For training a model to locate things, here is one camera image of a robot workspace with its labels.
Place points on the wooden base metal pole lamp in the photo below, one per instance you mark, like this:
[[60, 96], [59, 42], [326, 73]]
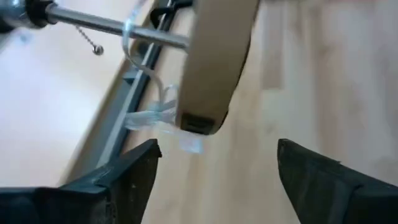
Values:
[[214, 62]]

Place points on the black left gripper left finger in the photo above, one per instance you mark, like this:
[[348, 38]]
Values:
[[93, 202]]

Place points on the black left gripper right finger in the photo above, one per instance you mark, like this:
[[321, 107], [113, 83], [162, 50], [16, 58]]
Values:
[[335, 196]]

